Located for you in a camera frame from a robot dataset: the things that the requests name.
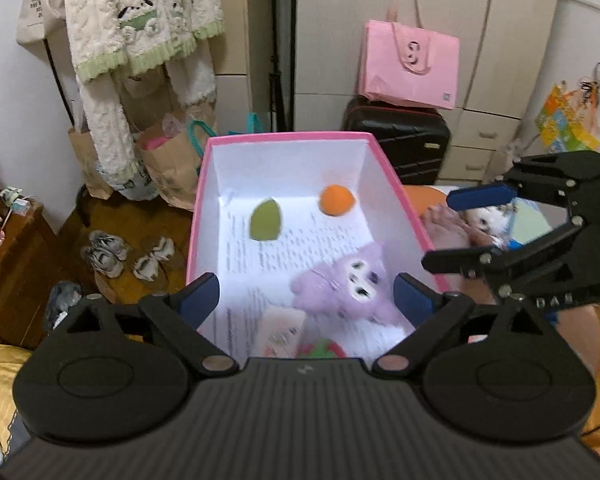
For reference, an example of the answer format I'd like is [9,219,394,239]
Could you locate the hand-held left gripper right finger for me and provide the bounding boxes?
[372,272,556,376]

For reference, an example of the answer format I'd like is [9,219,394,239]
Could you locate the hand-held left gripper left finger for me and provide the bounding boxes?
[55,272,241,376]

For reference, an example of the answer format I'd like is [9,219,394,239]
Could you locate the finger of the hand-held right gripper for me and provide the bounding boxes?
[421,215,588,301]
[447,151,600,211]

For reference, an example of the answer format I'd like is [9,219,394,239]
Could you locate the white plush toy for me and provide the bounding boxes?
[464,202,513,248]

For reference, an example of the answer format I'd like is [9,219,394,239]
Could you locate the purple plush toy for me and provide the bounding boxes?
[290,241,403,328]

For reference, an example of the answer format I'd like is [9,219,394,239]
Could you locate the green makeup sponge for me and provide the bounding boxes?
[249,198,284,242]

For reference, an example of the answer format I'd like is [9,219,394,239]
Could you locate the red fluffy puff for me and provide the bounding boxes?
[297,338,351,359]

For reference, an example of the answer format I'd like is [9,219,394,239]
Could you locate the orange makeup sponge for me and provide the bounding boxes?
[319,184,356,218]

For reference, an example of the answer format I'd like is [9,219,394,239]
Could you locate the pink cardboard box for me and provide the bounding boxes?
[185,131,437,361]

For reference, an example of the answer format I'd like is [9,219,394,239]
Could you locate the floral scrunchie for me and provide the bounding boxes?
[422,205,473,251]

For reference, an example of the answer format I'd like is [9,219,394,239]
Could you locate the patchwork tablecloth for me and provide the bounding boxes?
[402,182,600,441]

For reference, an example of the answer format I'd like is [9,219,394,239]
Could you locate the striped slipper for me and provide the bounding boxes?
[147,237,186,271]
[132,252,168,282]

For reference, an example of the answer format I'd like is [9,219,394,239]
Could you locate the black suitcase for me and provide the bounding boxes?
[341,97,452,186]

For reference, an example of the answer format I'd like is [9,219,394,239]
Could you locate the grey sneaker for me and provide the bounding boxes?
[81,246,126,279]
[87,230,132,261]

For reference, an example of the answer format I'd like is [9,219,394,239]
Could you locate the printed paper sheet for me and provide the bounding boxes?
[215,200,416,361]

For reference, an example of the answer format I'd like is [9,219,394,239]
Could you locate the colourful paper bag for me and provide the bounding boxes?
[535,82,600,153]

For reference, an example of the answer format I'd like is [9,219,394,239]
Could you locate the grey plastic bag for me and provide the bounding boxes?
[45,281,83,331]

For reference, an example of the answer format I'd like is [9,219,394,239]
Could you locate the pink tote bag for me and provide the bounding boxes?
[357,0,461,111]

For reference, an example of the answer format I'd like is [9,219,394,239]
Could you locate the wooden nightstand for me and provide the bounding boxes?
[0,162,76,351]

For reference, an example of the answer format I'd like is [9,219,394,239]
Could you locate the beige wardrobe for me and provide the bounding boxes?
[292,0,563,186]

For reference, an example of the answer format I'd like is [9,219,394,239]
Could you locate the yellow blanket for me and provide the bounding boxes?
[0,344,36,461]

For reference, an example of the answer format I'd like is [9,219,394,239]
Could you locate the black coat rack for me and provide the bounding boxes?
[42,35,92,227]

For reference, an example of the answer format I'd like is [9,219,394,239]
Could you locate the beige canvas tote bag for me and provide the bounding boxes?
[16,0,68,48]

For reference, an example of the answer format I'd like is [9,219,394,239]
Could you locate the paper bag teal handles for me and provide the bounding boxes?
[137,120,218,211]

